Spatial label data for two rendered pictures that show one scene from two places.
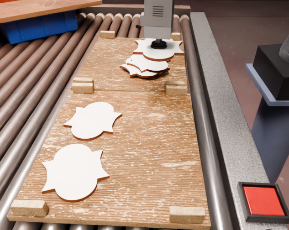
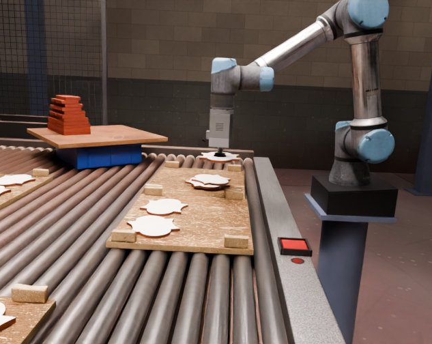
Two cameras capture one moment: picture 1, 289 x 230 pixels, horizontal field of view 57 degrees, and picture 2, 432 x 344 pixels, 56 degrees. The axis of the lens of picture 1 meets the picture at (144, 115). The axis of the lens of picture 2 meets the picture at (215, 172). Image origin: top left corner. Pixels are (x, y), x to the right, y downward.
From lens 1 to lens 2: 0.65 m
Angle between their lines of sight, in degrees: 24
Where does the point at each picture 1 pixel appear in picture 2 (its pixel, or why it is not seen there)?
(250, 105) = not seen: hidden behind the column
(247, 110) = not seen: hidden behind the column
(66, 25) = (131, 157)
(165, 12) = (224, 127)
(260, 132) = (324, 259)
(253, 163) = (293, 234)
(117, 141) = (184, 217)
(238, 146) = (283, 226)
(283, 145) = (347, 272)
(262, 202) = (293, 245)
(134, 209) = (198, 242)
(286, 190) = not seen: outside the picture
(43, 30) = (109, 160)
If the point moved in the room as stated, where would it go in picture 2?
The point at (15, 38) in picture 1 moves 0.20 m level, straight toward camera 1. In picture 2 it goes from (83, 163) to (93, 174)
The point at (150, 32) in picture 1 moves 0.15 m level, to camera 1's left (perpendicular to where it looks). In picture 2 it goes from (213, 142) to (165, 140)
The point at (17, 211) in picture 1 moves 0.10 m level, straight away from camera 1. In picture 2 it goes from (115, 236) to (97, 224)
